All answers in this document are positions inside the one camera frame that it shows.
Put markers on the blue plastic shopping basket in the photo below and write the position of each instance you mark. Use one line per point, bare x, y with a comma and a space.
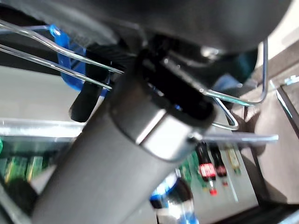
65, 70

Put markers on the pepsi bottle with neck tag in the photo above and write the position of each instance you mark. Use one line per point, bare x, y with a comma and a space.
174, 198

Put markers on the green sprite bottle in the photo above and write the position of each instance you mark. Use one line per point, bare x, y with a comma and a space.
190, 168

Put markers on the small yellow tea bottle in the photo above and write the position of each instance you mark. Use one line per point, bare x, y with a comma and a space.
233, 159

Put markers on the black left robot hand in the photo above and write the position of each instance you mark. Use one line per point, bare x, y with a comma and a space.
116, 163

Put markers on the black frame pole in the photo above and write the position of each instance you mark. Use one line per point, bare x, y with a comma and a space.
289, 107

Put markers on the dark shelf base plinth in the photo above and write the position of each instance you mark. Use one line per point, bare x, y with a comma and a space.
23, 56

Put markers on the coca cola bottle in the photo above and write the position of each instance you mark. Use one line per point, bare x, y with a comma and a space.
206, 169
219, 166

